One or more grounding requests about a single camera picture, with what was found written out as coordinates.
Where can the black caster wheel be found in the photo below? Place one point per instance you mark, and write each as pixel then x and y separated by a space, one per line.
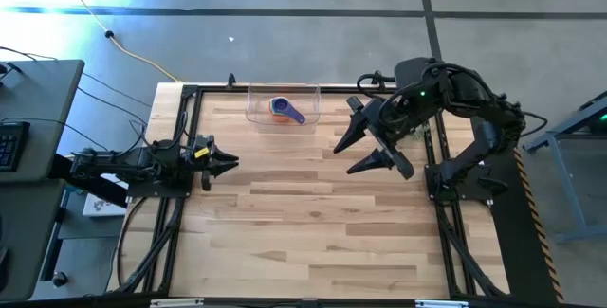
pixel 59 279

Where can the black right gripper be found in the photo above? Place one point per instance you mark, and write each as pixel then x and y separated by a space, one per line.
pixel 386 128

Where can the light blue measuring cup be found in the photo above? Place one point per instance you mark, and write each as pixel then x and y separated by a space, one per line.
pixel 272 102

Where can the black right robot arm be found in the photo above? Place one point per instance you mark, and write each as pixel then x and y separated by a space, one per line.
pixel 474 90

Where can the white paper sheet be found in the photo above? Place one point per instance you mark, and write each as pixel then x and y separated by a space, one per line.
pixel 102 206

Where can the black table clamp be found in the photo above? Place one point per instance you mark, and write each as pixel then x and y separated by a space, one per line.
pixel 378 77
pixel 231 79

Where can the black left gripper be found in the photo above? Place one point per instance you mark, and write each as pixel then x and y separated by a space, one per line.
pixel 205 161

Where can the clear plastic basket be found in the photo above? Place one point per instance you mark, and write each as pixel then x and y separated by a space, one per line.
pixel 308 95

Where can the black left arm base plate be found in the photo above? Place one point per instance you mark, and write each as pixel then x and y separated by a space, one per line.
pixel 156 192

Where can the black mat with hazard stripe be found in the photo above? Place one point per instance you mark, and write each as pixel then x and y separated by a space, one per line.
pixel 517 251

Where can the black keyboard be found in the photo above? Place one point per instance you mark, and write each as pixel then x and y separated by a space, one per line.
pixel 12 146

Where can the dark blue measuring cup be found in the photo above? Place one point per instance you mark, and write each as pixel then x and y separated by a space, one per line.
pixel 283 105

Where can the grey desk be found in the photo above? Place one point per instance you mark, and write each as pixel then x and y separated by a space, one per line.
pixel 23 241
pixel 47 99

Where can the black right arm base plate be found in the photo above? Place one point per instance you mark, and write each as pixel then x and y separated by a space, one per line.
pixel 467 190

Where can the green measuring cup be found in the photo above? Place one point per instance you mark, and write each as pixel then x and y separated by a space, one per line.
pixel 270 106

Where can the blue-grey metal cart frame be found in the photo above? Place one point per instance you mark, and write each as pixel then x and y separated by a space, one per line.
pixel 571 189

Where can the small green leafy sprig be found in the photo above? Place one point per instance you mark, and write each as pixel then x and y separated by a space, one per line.
pixel 419 132

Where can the black table frame rails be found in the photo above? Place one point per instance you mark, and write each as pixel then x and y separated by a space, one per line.
pixel 436 251

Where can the silver metal bracket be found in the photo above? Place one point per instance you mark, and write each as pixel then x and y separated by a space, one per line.
pixel 441 304
pixel 176 302

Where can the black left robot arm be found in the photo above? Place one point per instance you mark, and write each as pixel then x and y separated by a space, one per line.
pixel 133 161

